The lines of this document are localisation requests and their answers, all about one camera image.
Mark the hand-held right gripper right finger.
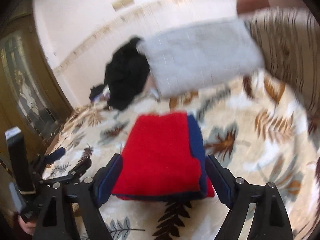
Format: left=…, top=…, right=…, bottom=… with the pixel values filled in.
left=205, top=154, right=293, bottom=240

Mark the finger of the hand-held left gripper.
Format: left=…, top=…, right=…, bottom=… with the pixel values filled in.
left=54, top=159, right=92, bottom=183
left=32, top=147, right=67, bottom=172

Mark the small black cloth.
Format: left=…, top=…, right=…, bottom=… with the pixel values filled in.
left=89, top=84, right=108, bottom=100

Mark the wooden stained glass door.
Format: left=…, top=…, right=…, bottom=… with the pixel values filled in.
left=0, top=15, right=73, bottom=155

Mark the striped floral sofa cushion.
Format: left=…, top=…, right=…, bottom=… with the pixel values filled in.
left=246, top=6, right=320, bottom=115

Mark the black garment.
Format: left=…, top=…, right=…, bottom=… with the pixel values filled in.
left=104, top=37, right=150, bottom=111

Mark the grey quilted pillow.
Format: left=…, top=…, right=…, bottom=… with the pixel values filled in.
left=136, top=17, right=265, bottom=98

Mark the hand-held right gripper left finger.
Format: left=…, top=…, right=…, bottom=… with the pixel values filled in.
left=32, top=153, right=124, bottom=240

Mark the red and blue sweater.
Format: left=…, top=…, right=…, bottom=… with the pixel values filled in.
left=111, top=112, right=215, bottom=202

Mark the person's left hand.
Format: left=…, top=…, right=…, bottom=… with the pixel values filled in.
left=18, top=219, right=37, bottom=236

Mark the leaf print blanket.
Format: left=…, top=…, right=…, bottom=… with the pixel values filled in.
left=41, top=70, right=320, bottom=240

